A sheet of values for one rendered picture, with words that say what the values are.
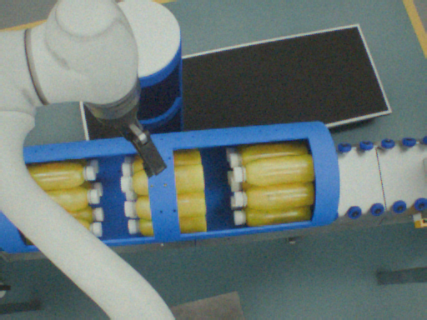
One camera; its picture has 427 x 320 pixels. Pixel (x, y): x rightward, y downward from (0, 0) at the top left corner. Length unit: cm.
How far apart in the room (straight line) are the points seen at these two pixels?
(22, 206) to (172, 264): 185
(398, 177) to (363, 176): 12
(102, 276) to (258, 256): 190
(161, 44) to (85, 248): 105
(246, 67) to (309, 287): 111
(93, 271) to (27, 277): 196
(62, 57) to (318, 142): 83
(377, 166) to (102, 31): 122
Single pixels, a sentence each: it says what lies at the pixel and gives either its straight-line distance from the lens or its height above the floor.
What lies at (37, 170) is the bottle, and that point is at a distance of 137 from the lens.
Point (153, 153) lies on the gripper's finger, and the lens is 82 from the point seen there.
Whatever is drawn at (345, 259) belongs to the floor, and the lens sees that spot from 254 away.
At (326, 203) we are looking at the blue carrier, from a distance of 129.
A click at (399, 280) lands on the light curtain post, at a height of 26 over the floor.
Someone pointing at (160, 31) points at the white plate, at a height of 104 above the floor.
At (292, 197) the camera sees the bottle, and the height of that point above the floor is 115.
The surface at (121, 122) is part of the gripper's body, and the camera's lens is 77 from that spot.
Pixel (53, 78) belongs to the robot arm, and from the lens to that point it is 62.
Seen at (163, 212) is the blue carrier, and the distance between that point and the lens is 122.
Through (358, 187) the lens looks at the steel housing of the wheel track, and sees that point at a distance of 161.
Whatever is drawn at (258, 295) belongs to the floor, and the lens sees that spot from 244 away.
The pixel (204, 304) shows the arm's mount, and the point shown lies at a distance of 141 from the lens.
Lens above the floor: 241
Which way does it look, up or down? 75 degrees down
